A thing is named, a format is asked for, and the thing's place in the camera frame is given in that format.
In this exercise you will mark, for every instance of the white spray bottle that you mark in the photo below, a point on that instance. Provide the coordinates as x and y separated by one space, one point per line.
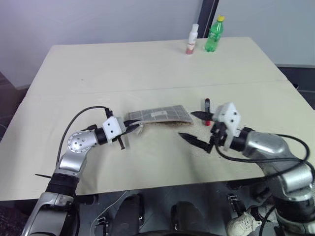
192 39

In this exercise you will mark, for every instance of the green plastic soda bottle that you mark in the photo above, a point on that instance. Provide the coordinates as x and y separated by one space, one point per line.
212 37

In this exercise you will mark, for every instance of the black marker with red cap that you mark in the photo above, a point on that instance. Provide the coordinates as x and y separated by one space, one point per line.
207 104

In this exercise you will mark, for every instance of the dark door frame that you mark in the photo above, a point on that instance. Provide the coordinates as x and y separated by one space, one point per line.
208 17

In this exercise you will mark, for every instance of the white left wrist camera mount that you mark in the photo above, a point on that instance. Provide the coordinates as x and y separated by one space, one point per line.
112 127

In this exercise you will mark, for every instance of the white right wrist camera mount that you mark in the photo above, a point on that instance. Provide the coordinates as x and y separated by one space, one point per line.
230 118

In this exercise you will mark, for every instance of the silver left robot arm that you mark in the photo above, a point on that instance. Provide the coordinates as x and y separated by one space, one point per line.
75 143

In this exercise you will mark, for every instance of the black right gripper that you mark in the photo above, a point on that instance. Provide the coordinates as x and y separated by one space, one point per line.
218 134

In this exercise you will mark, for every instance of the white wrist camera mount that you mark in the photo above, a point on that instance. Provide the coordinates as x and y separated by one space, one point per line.
230 118
112 127

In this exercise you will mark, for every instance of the white sneaker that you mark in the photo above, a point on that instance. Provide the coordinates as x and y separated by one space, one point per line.
242 222

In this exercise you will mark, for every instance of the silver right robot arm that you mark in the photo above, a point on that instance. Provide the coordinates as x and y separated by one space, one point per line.
270 146

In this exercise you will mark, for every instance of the dark rounded shape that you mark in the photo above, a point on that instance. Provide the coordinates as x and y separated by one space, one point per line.
129 214

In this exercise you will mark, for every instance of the grid pattern zipper pouch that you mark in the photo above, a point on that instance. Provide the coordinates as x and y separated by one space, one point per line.
160 114

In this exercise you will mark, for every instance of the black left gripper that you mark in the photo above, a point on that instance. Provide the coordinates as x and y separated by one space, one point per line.
121 141

